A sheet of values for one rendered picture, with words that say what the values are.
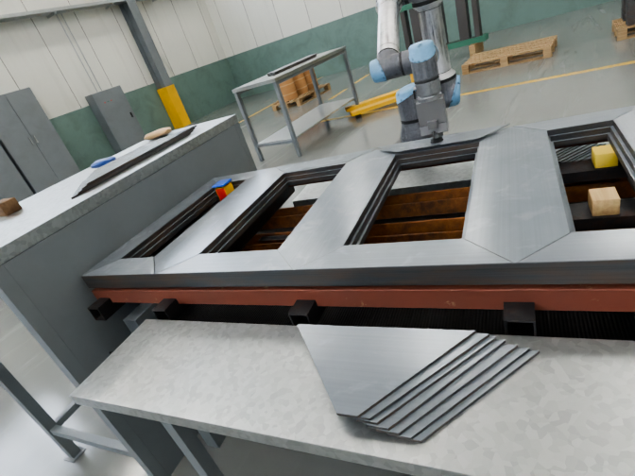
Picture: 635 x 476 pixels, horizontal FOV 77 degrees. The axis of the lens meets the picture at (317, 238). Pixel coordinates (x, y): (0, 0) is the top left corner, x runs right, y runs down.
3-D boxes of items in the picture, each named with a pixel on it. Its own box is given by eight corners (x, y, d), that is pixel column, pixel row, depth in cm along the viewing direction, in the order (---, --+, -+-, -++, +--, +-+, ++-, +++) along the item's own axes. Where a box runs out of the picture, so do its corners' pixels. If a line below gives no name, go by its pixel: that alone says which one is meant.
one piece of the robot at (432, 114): (410, 95, 122) (420, 146, 129) (440, 88, 118) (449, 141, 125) (413, 88, 129) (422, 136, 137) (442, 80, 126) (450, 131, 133)
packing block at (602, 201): (620, 214, 86) (620, 198, 84) (592, 216, 88) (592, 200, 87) (614, 201, 91) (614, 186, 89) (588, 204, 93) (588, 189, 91)
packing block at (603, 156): (618, 166, 103) (618, 151, 102) (594, 168, 106) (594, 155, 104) (613, 157, 108) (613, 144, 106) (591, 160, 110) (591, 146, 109)
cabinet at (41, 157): (42, 199, 799) (-25, 101, 712) (30, 200, 826) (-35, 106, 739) (85, 178, 870) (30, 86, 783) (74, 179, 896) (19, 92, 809)
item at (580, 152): (625, 159, 124) (625, 147, 122) (488, 176, 142) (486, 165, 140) (616, 145, 134) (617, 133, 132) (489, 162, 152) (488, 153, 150)
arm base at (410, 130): (403, 135, 190) (399, 114, 185) (437, 127, 183) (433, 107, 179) (399, 146, 178) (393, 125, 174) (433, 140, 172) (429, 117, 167)
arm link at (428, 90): (438, 79, 119) (411, 87, 122) (440, 95, 121) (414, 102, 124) (439, 75, 125) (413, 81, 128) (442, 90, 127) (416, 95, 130)
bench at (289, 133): (300, 156, 497) (273, 75, 453) (259, 161, 537) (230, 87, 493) (361, 110, 620) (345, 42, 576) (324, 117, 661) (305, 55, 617)
